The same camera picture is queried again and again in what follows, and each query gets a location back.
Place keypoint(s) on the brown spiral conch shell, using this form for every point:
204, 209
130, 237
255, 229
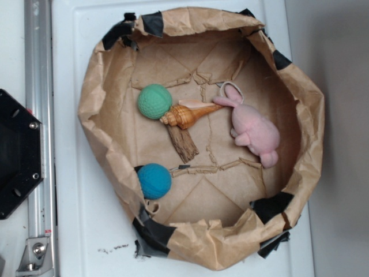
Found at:
187, 112

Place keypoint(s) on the brown wood bark piece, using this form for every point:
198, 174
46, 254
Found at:
183, 143

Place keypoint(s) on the green dimpled ball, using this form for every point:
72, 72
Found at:
154, 101

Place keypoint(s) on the blue dimpled ball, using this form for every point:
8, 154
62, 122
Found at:
155, 180

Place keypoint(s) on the pink plush bunny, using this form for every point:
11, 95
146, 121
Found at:
249, 127

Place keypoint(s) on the brown paper bag bin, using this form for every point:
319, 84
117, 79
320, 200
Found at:
223, 205

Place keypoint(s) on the aluminium extrusion rail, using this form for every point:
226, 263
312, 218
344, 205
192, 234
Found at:
42, 209

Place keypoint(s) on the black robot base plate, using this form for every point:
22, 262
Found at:
21, 154

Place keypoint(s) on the metal corner bracket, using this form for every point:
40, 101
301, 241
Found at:
37, 258

